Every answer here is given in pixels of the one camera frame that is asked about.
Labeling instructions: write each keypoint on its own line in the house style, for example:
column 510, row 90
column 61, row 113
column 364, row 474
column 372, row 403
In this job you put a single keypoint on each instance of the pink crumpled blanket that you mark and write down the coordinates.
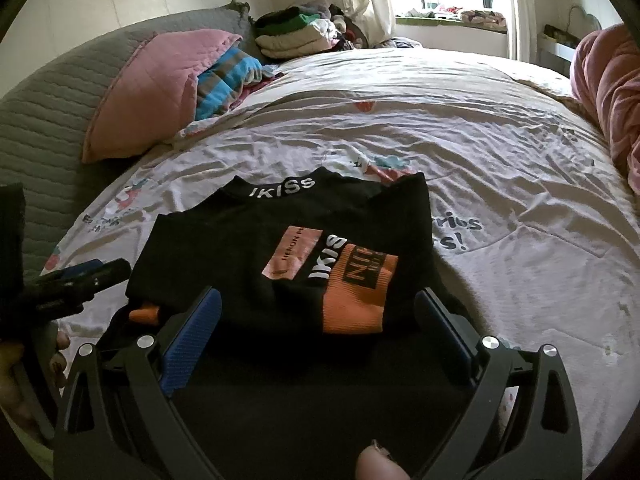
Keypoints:
column 610, row 90

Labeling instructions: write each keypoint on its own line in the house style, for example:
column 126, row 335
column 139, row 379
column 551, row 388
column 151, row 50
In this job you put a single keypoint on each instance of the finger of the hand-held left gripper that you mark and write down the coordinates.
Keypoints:
column 107, row 275
column 82, row 267

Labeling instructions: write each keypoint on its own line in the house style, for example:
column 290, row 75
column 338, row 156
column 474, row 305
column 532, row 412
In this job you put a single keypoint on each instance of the pink quilted pillow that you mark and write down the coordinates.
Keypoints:
column 150, row 90

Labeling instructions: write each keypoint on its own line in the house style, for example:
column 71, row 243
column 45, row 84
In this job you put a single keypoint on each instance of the person's right hand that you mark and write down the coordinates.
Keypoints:
column 380, row 462

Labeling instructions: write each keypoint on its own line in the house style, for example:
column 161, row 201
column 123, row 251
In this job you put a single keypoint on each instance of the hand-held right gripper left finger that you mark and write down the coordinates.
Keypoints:
column 192, row 340

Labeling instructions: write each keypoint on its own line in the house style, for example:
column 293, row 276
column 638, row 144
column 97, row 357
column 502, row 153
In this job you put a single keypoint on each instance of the stack of folded clothes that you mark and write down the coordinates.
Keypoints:
column 295, row 35

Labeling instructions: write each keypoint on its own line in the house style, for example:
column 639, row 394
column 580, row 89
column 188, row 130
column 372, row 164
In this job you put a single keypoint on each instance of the clothes on window sill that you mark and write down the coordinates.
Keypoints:
column 480, row 17

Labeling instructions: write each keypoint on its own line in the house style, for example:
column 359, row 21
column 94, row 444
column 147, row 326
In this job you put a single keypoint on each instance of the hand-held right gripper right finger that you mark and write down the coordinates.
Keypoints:
column 445, row 335

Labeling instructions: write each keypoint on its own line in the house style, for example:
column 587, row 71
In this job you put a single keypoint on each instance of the grey-green quilted headboard cover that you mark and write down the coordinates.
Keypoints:
column 45, row 110

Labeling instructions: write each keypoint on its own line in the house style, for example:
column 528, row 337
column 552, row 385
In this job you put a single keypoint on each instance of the person's left hand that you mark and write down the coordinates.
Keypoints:
column 62, row 360

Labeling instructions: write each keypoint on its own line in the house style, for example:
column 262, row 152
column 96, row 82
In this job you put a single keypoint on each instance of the black orange shirt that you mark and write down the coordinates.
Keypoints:
column 240, row 240

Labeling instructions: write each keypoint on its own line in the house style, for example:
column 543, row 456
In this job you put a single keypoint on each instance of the cream curtain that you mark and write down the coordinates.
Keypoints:
column 365, row 0
column 522, row 10

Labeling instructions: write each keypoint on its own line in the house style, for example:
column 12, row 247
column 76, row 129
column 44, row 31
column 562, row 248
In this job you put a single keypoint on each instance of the strawberry printed blanket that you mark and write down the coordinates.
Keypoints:
column 500, row 160

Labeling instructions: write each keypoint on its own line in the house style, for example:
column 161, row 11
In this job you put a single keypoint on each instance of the blue striped cloth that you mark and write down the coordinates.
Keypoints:
column 225, row 77

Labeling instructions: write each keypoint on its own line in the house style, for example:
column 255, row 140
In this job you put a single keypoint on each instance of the white furniture piece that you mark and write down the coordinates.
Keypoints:
column 555, row 50

